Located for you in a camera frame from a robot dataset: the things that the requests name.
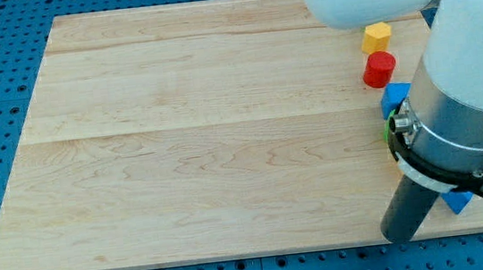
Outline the blue triangle block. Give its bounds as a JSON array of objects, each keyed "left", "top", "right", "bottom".
[{"left": 441, "top": 191, "right": 473, "bottom": 215}]

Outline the wooden board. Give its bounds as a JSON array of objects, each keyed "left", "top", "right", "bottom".
[{"left": 0, "top": 0, "right": 483, "bottom": 270}]

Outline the green block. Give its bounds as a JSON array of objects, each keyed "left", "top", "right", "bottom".
[{"left": 383, "top": 110, "right": 395, "bottom": 143}]

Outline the red cylinder block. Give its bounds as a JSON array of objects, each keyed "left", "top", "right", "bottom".
[{"left": 362, "top": 51, "right": 397, "bottom": 89}]

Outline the blue cube block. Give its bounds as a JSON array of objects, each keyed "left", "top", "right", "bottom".
[{"left": 380, "top": 82, "right": 411, "bottom": 120}]

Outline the yellow hexagon block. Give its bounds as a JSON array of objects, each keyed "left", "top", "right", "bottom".
[{"left": 361, "top": 22, "right": 392, "bottom": 55}]

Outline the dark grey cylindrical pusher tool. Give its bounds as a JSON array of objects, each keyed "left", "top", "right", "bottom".
[{"left": 380, "top": 175, "right": 439, "bottom": 243}]

